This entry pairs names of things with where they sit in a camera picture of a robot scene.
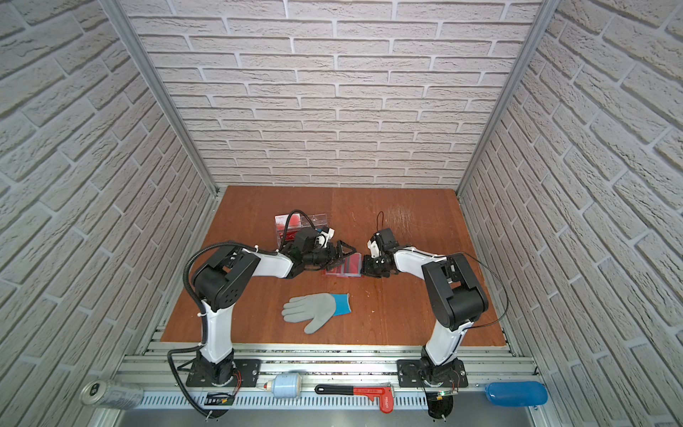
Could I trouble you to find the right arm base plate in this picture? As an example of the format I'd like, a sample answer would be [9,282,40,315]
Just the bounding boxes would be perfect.
[397,358,469,389]

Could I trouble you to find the red white card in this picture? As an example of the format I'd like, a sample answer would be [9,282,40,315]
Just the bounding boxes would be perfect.
[275,213,301,231]

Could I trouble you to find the red leather card holder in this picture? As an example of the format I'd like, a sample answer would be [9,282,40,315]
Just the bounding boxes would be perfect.
[325,253,362,279]

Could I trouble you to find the blue plastic bottle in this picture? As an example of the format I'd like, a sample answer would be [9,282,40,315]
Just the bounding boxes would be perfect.
[485,382,549,407]

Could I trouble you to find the grey blue work glove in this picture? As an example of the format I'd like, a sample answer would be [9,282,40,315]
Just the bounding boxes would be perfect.
[281,293,351,334]

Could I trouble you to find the white plastic bottle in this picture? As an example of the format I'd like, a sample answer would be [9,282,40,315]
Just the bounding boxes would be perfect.
[263,372,302,400]

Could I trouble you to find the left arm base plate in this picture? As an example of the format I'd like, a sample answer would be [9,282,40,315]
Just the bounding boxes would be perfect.
[185,357,261,388]

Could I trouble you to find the red black pipe wrench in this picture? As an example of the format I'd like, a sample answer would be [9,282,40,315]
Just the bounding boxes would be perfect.
[314,383,396,416]

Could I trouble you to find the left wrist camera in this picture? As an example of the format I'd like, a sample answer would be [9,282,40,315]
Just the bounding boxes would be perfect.
[316,227,334,248]

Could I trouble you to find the clear acrylic card organizer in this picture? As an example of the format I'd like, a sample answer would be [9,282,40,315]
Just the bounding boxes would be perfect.
[276,213,328,247]

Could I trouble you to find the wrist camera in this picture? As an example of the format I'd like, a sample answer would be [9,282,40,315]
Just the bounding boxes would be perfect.
[367,239,380,258]
[316,227,334,248]

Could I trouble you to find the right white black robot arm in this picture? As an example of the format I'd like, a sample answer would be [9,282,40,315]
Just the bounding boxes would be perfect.
[361,228,507,384]

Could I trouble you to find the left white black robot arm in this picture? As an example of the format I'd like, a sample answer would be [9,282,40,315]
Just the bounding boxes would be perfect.
[183,209,358,385]

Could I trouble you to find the silver drink can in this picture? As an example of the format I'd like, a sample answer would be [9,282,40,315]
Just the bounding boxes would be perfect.
[80,380,144,410]

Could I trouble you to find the aluminium rail frame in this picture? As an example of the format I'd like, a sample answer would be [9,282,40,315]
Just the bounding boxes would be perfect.
[92,342,558,426]

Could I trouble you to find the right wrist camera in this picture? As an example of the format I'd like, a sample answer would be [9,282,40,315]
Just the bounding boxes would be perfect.
[367,239,380,258]

